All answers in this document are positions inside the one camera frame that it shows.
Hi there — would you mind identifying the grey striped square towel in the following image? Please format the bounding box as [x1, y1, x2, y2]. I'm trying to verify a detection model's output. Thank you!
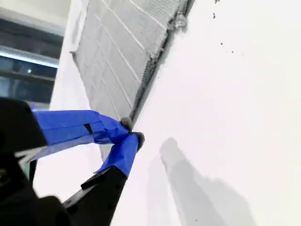
[69, 0, 196, 163]

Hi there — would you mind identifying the dark background shelf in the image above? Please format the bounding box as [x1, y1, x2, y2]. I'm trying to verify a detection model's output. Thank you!
[0, 18, 65, 105]

